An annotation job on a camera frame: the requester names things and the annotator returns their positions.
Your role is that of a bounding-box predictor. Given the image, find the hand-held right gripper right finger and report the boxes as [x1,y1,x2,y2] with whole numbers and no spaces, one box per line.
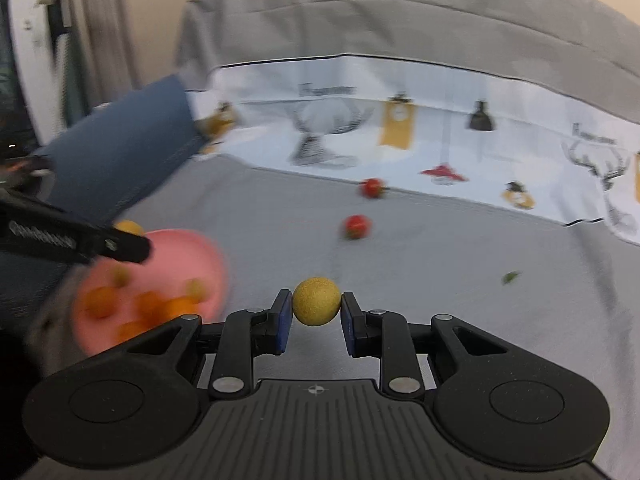
[340,290,508,397]

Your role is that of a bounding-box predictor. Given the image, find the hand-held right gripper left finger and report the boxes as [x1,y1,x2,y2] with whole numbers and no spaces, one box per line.
[120,288,294,402]

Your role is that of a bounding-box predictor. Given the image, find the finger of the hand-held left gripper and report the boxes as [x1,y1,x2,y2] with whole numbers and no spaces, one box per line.
[0,190,152,267]

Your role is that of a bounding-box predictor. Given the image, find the pink plate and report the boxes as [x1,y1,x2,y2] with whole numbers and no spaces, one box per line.
[72,229,231,357]

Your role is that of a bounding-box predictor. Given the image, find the red cherry tomato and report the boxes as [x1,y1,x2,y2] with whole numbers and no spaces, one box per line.
[359,177,390,200]
[342,214,373,240]

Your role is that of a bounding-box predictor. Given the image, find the white door frame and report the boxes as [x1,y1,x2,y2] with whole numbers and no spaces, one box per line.
[7,0,57,142]

